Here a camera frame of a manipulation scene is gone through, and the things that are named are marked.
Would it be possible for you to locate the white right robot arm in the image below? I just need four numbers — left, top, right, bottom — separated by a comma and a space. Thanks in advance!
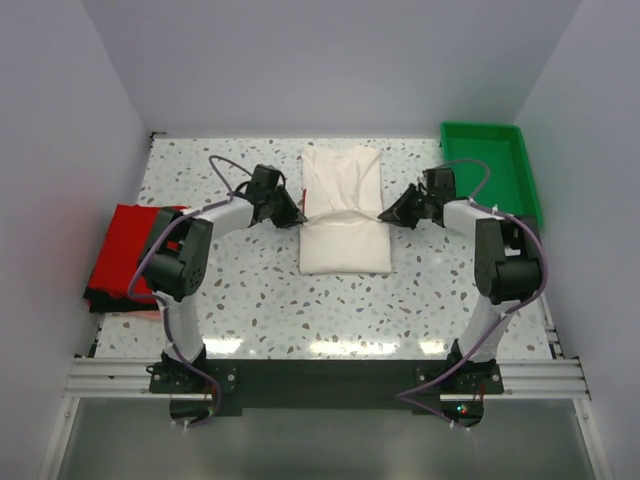
378, 166, 549, 397

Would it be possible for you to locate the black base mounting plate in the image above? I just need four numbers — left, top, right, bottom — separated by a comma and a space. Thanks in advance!
146, 356, 505, 427

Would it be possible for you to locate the red folded t shirt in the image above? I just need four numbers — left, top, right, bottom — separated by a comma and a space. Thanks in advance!
84, 203, 189, 301

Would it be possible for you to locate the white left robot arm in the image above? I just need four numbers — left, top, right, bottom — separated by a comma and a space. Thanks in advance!
127, 164, 306, 400

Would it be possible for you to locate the aluminium rail frame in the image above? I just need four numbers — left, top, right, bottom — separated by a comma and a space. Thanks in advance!
37, 239, 616, 480

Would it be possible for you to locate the green plastic tray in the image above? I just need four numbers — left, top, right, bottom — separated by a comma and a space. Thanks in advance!
440, 121, 544, 226

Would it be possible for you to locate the white t shirt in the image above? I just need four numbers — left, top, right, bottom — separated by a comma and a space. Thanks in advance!
299, 145, 392, 275

